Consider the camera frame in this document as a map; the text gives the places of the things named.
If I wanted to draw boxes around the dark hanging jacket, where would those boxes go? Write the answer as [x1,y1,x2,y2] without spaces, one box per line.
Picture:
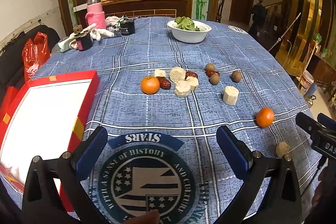
[248,0,267,35]

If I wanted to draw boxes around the white cotton glove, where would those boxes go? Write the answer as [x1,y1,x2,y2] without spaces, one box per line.
[88,23,115,41]

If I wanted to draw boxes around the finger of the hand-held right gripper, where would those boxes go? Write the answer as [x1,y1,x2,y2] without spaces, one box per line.
[317,113,336,131]
[296,112,336,136]

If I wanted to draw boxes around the red box with white inside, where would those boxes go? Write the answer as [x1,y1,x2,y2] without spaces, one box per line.
[0,70,100,212]

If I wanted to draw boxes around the person's left hand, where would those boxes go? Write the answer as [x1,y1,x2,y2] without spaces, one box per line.
[133,210,160,224]

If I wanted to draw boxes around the white bucket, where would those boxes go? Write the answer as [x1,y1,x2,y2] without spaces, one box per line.
[301,70,314,96]

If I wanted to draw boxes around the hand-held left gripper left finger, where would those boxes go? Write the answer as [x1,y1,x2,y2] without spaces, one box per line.
[22,126,108,224]

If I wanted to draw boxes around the wooden chair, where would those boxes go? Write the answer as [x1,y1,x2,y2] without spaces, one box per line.
[216,0,227,22]

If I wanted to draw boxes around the white bowl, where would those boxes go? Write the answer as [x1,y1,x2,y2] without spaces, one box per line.
[167,20,212,43]

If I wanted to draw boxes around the green leafy vegetables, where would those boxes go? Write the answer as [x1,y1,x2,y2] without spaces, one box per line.
[175,17,201,31]

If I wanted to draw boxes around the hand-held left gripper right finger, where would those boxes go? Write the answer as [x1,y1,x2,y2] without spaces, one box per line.
[217,126,302,224]

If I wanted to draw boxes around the red plastic bag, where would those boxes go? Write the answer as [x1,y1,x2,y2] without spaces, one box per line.
[22,32,50,83]

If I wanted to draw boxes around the large round sugarcane piece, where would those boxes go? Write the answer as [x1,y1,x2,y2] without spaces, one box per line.
[169,67,186,82]

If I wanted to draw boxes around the blue plaid tablecloth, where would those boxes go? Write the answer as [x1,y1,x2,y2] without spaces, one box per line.
[26,16,326,224]

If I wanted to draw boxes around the wooden counter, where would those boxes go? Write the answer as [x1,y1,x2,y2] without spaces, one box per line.
[73,0,189,18]

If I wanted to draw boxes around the metal pole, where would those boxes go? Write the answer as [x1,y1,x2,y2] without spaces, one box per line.
[268,13,302,51]

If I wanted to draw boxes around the pale green glove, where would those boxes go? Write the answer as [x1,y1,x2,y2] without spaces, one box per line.
[58,34,79,52]

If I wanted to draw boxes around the orange mandarin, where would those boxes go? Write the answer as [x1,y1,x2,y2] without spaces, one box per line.
[140,76,160,94]
[256,107,275,128]

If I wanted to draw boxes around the bottle with pink knit sleeve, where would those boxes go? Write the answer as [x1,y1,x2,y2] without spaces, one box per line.
[85,0,107,30]

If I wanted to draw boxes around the dark bottle with cork stopper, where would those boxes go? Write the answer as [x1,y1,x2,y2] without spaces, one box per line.
[73,25,93,51]

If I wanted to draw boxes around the small beige lumpy piece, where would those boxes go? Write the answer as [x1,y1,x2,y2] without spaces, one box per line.
[276,142,290,159]

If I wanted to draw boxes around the black sofa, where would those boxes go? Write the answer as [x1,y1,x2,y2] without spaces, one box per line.
[0,25,61,109]

